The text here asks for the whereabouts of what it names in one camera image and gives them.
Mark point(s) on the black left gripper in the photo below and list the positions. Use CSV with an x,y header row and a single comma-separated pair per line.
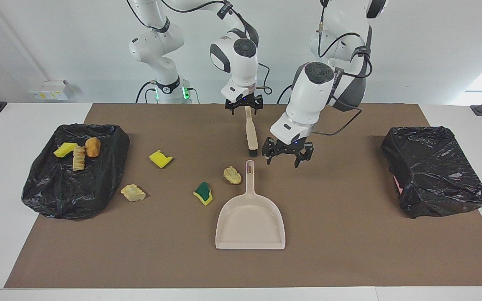
x,y
289,147

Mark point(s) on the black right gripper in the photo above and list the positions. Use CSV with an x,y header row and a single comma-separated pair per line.
x,y
244,101

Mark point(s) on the beige brush with black bristles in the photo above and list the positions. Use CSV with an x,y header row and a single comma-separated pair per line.
x,y
251,133

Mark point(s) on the pale yellow pastry toy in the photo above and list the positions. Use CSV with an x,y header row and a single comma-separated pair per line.
x,y
232,175

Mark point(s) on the beige plastic dustpan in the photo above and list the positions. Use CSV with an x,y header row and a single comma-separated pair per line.
x,y
249,221

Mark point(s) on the large green yellow sponge piece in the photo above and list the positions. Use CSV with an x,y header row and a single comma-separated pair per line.
x,y
203,193

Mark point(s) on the plain yellow sponge piece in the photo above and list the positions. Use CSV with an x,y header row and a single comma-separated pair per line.
x,y
160,159

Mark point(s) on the brown bread roll toy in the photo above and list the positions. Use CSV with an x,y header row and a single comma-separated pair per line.
x,y
92,147

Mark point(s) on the orange striped croissant toy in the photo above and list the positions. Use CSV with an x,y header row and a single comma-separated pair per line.
x,y
78,158

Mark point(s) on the small yellow green sponge piece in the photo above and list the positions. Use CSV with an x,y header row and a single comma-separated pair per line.
x,y
65,149

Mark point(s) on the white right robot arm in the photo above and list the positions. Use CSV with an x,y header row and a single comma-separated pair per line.
x,y
245,71

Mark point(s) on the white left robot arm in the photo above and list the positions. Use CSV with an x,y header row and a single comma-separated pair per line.
x,y
308,108

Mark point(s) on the pink plastic bin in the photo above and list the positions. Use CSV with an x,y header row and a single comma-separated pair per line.
x,y
398,186

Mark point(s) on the black plastic bin bag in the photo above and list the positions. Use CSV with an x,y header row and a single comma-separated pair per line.
x,y
57,188
433,175

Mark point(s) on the brown table mat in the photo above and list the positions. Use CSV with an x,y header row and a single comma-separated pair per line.
x,y
241,267

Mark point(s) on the white wall socket box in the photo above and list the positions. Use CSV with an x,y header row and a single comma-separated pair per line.
x,y
50,90

